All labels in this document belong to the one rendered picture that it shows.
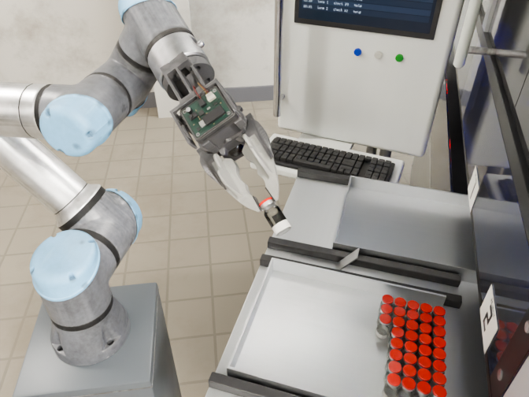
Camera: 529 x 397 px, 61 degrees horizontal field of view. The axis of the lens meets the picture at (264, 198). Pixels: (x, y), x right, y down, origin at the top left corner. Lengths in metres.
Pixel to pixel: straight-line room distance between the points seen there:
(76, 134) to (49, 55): 3.04
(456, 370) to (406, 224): 0.37
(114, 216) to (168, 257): 1.34
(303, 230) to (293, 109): 0.60
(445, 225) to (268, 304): 0.48
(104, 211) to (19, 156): 0.18
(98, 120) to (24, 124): 0.11
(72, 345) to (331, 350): 0.48
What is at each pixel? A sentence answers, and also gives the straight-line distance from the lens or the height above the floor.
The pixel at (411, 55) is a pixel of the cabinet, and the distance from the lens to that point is 1.38.
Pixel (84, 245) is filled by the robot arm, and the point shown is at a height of 1.02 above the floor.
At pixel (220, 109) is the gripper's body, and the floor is 1.33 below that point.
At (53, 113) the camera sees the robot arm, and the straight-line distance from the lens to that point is 0.61.
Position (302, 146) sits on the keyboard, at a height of 0.83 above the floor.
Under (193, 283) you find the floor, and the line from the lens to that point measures 2.12.
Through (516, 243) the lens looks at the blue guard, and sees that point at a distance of 0.70.
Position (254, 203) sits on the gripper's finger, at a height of 1.22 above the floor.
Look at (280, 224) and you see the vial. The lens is 0.54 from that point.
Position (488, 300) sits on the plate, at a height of 1.03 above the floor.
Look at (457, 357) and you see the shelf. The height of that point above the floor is 0.88.
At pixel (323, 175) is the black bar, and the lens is 1.19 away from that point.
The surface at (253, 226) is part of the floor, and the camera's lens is 2.38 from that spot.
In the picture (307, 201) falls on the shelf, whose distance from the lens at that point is 1.13.
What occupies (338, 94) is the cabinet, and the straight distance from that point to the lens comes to 1.47.
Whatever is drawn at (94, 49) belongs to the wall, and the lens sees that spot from 3.55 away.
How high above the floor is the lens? 1.57
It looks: 38 degrees down
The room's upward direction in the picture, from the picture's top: straight up
